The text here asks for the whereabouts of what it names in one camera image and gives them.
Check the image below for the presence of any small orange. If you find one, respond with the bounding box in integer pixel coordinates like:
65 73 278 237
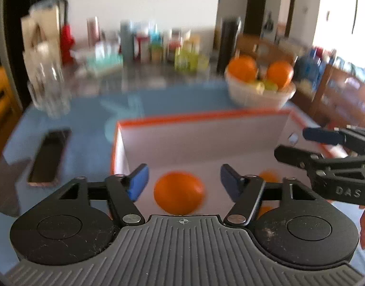
258 170 282 218

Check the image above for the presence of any large orange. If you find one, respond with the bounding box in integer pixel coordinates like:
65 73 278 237
153 171 206 215

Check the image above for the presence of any right wooden chair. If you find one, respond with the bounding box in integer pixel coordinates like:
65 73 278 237
309 65 365 127

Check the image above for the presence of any wooden chair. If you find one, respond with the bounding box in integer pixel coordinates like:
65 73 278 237
309 65 365 127
235 34 296 66

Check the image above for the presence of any orange cardboard box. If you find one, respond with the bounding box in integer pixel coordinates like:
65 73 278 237
111 110 347 218

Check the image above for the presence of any blue water jug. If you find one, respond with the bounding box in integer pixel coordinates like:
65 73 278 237
294 48 321 84

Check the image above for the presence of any black smartphone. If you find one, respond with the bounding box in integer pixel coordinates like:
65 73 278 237
27 128 72 187

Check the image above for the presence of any green pear in basket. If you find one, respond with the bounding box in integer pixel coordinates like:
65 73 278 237
263 79 279 92

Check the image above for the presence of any right orange in basket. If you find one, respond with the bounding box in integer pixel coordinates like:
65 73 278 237
266 61 294 90

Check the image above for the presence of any orange in basket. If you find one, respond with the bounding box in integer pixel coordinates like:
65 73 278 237
227 56 258 83
266 61 294 90

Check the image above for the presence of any yellow apple in basket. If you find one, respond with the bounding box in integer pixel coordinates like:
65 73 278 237
250 81 265 95

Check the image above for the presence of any white plastic fruit basket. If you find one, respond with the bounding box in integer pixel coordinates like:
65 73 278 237
224 70 296 110

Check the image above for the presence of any left orange in basket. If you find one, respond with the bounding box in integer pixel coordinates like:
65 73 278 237
227 56 258 83

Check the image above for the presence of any far wooden chair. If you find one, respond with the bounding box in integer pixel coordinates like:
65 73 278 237
235 34 296 66

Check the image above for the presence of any green tissue box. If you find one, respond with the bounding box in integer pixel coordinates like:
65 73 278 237
86 53 123 74

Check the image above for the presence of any black thermos bottle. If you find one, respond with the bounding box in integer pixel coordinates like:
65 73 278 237
216 17 241 75

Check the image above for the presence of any red folded umbrella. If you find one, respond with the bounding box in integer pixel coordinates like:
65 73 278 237
58 0 76 66

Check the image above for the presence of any pink thermos bottle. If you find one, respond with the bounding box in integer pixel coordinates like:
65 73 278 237
87 16 100 47

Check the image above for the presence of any grey tall cup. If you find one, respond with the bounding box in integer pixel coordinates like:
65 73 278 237
120 21 134 64

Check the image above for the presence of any paper shopping bag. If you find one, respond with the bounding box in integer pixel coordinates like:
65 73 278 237
21 6 62 77

